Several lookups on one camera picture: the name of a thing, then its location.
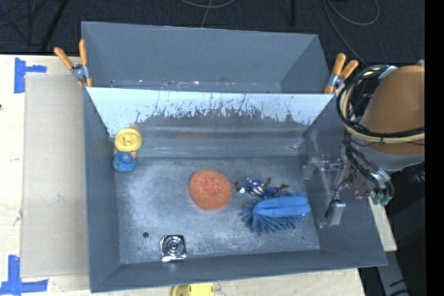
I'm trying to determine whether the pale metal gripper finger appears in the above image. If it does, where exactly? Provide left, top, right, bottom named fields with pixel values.
left=301, top=157, right=334, bottom=192
left=317, top=200, right=347, bottom=230

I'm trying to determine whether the blue fringed duster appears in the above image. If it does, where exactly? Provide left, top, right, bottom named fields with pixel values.
left=239, top=190, right=312, bottom=236

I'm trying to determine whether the small blue white toy figure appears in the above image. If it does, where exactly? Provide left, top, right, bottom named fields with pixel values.
left=234, top=176, right=291, bottom=199

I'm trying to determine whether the orange round scrubber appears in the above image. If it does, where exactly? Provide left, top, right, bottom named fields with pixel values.
left=188, top=168, right=233, bottom=211

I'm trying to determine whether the grey metal bin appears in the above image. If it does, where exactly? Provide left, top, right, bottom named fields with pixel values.
left=80, top=20, right=389, bottom=294

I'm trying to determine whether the silver square ringed plate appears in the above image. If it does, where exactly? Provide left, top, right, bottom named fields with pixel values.
left=158, top=234, right=188, bottom=263

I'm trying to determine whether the yellow and blue toy duck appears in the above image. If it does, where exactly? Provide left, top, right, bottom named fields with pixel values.
left=111, top=127, right=143, bottom=173

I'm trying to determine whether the pale flat board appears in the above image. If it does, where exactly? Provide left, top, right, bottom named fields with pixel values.
left=19, top=71, right=91, bottom=279

